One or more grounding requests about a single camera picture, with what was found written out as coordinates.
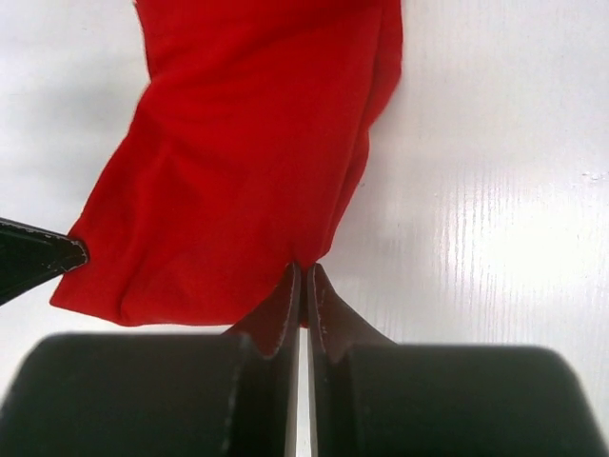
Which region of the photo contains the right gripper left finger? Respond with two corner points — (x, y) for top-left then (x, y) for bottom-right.
(1, 266), (302, 456)

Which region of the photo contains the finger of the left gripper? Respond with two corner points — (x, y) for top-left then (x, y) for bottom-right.
(1, 218), (89, 305)

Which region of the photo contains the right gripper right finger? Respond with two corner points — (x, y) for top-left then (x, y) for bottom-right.
(306, 266), (608, 456)

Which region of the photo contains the red t shirt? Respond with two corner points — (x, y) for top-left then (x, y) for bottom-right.
(50, 1), (403, 327)

